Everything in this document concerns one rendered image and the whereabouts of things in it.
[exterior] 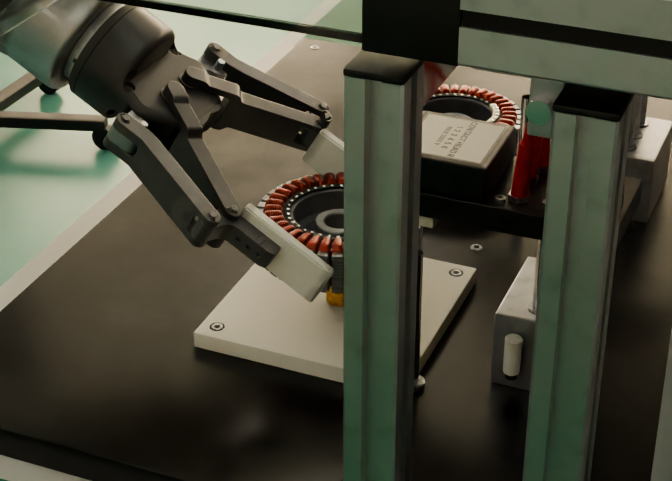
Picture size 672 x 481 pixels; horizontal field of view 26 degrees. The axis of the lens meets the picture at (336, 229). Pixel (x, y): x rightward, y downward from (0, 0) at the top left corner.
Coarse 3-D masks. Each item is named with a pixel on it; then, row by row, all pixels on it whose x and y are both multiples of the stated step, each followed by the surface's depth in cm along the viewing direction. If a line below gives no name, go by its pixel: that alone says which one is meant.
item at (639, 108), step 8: (496, 72) 111; (640, 96) 110; (640, 104) 111; (632, 112) 109; (640, 112) 111; (632, 120) 109; (640, 120) 112; (632, 128) 110; (632, 136) 110; (632, 144) 110
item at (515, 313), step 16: (528, 272) 95; (512, 288) 94; (528, 288) 94; (512, 304) 92; (528, 304) 92; (496, 320) 91; (512, 320) 91; (528, 320) 90; (496, 336) 92; (528, 336) 91; (496, 352) 93; (528, 352) 92; (496, 368) 93; (528, 368) 92; (512, 384) 93; (528, 384) 93
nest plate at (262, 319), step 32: (256, 288) 101; (288, 288) 101; (448, 288) 101; (224, 320) 98; (256, 320) 98; (288, 320) 98; (320, 320) 98; (448, 320) 99; (224, 352) 96; (256, 352) 95; (288, 352) 95; (320, 352) 95
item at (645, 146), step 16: (640, 128) 114; (656, 128) 114; (640, 144) 111; (656, 144) 111; (640, 160) 109; (656, 160) 110; (640, 176) 110; (656, 176) 111; (656, 192) 113; (640, 208) 111
